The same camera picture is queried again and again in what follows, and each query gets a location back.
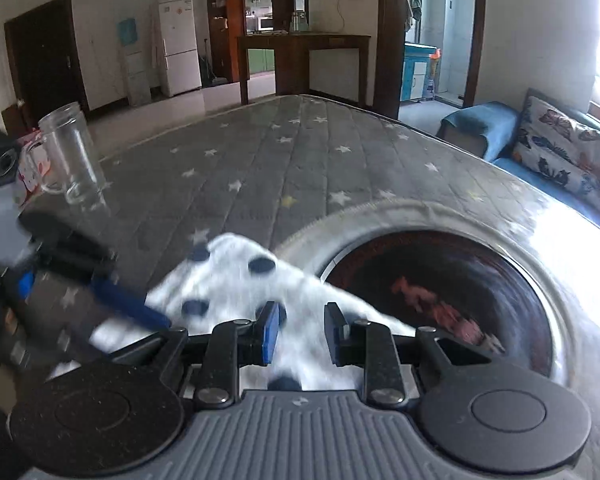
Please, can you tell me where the white polka dot garment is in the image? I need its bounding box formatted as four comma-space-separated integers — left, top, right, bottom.
50, 232, 417, 392

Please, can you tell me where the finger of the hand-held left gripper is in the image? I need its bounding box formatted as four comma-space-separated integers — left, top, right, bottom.
91, 274, 174, 332

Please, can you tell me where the clear glass jar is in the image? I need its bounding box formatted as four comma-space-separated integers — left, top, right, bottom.
37, 101, 112, 212

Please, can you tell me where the dark wooden table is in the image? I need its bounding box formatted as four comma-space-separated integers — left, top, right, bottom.
236, 33, 372, 109

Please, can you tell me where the dark wooden shelf unit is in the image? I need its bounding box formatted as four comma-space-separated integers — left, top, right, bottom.
204, 0, 247, 84

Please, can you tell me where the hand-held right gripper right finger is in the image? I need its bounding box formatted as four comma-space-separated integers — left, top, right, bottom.
324, 302, 501, 408

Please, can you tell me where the wooden pillar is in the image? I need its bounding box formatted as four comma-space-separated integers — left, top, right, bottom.
372, 0, 422, 121

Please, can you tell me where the white mug with red print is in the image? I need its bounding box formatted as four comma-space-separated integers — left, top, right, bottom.
12, 129, 61, 207

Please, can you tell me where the blue sofa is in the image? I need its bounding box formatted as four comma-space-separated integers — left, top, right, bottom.
436, 88, 600, 243

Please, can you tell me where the butterfly print pillow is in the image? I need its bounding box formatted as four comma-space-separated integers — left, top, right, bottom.
511, 95, 600, 228

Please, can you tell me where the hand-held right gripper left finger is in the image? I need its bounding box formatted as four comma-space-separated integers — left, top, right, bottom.
111, 301, 287, 408

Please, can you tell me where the blue washstand cabinet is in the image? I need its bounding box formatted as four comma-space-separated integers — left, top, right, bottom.
400, 43, 439, 102

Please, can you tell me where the dark wooden door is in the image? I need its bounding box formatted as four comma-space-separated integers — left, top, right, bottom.
3, 0, 91, 117

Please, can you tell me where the white refrigerator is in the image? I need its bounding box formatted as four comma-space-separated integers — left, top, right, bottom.
157, 0, 203, 98

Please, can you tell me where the grey star-patterned mattress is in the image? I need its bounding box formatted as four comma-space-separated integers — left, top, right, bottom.
10, 93, 600, 480

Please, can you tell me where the broom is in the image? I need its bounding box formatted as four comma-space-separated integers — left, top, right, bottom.
199, 39, 227, 87

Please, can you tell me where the round metal basin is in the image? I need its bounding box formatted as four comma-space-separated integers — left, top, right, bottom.
271, 197, 573, 392

